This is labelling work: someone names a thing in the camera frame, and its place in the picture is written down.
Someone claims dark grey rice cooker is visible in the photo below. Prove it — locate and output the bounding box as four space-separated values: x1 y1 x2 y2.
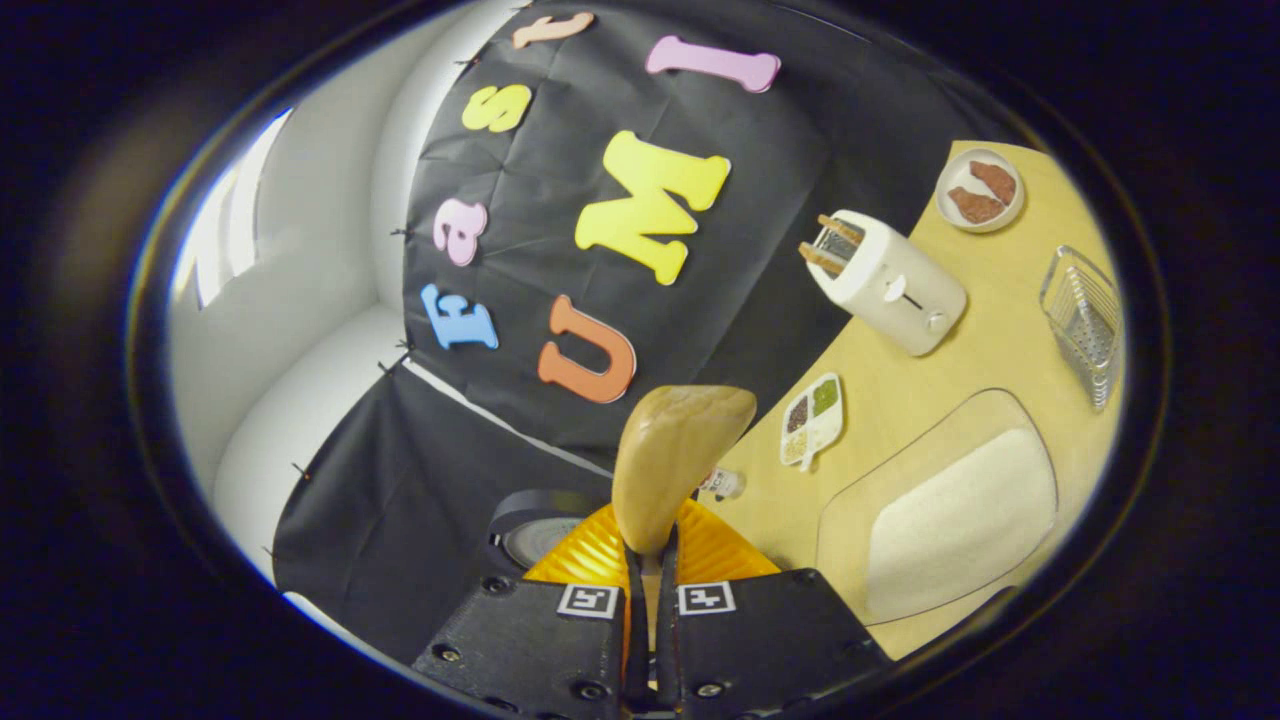
488 488 601 573

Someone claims metal wire chopstick holder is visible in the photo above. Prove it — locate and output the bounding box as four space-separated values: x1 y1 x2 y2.
1038 245 1123 411

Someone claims brown meat piece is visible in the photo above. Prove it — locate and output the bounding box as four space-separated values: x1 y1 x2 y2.
948 186 1006 225
968 160 1017 206

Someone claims long ceiling light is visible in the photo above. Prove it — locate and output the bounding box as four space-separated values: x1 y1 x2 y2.
190 105 293 311

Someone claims white divided condiment dish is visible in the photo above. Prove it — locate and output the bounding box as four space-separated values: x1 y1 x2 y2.
779 372 846 473

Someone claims black backdrop cloth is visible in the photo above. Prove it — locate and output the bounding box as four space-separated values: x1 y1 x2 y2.
270 0 1011 666

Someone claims clear plastic rice box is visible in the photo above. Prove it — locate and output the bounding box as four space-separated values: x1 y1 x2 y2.
815 388 1059 626

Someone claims wooden spoon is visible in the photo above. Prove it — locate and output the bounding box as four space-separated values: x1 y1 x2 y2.
612 385 759 651

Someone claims white toaster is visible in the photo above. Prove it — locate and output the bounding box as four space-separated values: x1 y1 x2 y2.
798 208 969 358

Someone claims white round plate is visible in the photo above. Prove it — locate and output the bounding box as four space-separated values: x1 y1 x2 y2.
935 148 1026 234

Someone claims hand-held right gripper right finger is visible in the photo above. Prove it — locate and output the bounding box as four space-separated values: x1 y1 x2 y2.
655 498 893 716

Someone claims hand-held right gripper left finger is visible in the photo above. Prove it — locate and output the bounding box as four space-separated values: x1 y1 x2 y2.
412 500 641 719

